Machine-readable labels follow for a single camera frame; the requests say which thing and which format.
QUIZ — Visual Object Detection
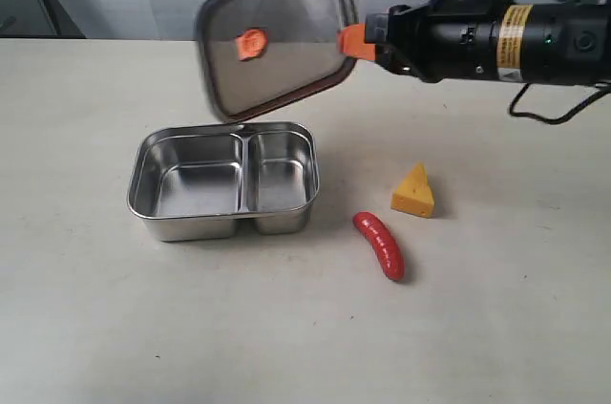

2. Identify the dark transparent lunch box lid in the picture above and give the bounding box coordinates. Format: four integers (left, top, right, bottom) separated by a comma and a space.
195, 0, 357, 122

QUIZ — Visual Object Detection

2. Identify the red toy sausage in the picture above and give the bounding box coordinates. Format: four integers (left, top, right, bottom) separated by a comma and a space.
352, 211, 405, 282

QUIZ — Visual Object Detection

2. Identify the dark vertical pole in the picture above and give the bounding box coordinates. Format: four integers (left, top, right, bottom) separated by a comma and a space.
38, 0, 86, 39

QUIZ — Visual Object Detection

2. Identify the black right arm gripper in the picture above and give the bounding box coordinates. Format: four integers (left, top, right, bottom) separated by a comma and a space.
338, 0, 496, 83

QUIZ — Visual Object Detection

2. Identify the stainless steel lunch box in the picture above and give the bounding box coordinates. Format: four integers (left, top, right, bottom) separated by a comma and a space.
127, 121, 320, 242

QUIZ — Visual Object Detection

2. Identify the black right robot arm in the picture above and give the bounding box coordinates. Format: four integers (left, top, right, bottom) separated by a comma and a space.
338, 0, 610, 86

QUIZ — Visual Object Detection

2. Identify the yellow toy cheese wedge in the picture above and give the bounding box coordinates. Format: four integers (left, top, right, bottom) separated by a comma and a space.
390, 162, 435, 218

